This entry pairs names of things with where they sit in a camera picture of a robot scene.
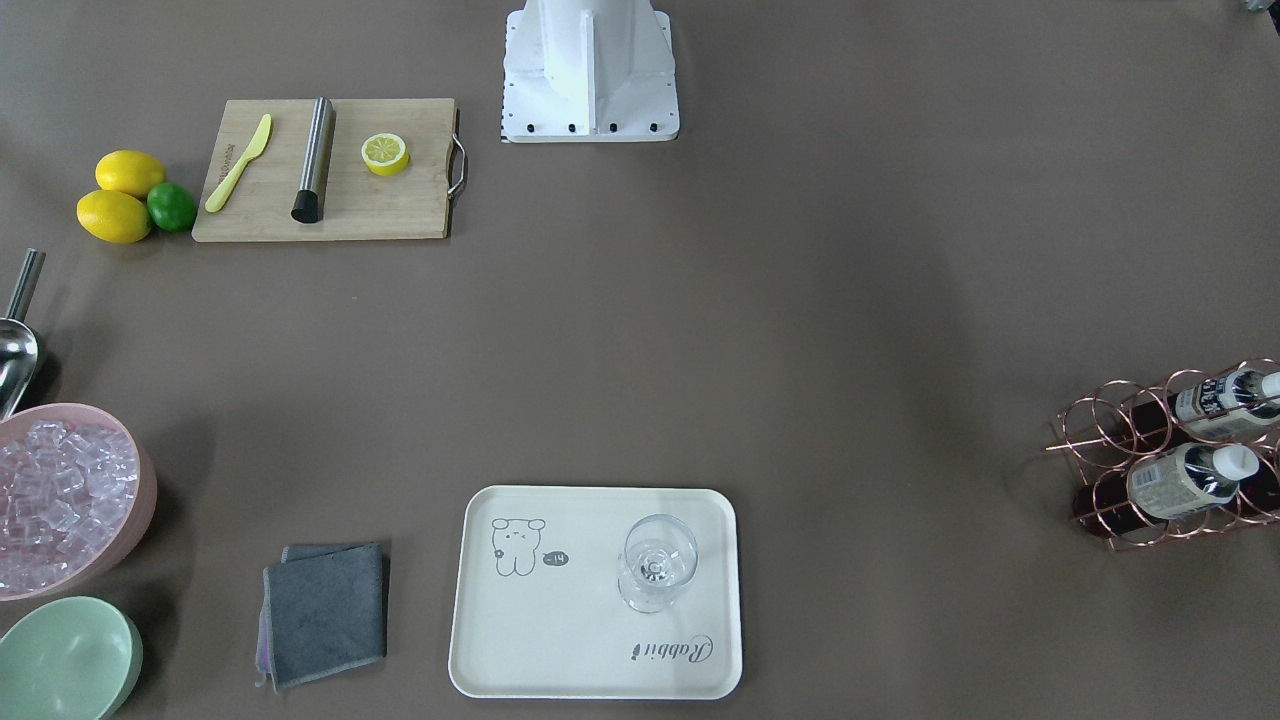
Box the green lime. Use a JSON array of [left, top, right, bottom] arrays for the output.
[[145, 182, 198, 233]]

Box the tea bottle white cap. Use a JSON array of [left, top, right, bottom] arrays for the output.
[[1071, 442, 1263, 539]]

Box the cream rabbit tray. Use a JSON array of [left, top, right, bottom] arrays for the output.
[[449, 486, 742, 700]]

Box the clear wine glass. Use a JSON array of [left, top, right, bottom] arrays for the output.
[[617, 514, 700, 614]]

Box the grey folded cloth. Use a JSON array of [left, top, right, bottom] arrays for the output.
[[255, 542, 390, 693]]

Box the half lemon slice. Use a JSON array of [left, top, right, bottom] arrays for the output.
[[360, 132, 411, 177]]

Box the steel cylinder muddler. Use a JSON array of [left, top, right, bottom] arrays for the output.
[[291, 97, 337, 224]]

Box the copper wire bottle basket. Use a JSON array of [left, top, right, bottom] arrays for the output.
[[1047, 357, 1277, 552]]

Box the yellow lemon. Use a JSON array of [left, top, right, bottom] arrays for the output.
[[76, 190, 152, 243], [93, 149, 166, 199]]

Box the steel ice scoop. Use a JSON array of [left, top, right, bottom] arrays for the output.
[[1, 249, 45, 420]]

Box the mint green bowl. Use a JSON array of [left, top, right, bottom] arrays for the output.
[[1, 596, 143, 719]]

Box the bamboo cutting board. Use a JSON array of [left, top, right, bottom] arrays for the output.
[[191, 97, 465, 243]]

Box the tea bottle dark liquid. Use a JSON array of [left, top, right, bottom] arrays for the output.
[[1117, 368, 1279, 448]]

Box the pink bowl with ice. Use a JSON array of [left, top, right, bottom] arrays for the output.
[[1, 404, 157, 602]]

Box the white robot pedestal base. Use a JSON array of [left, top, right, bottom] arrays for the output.
[[500, 1, 681, 143]]

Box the yellow plastic knife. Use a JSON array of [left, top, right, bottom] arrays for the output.
[[204, 114, 273, 213]]

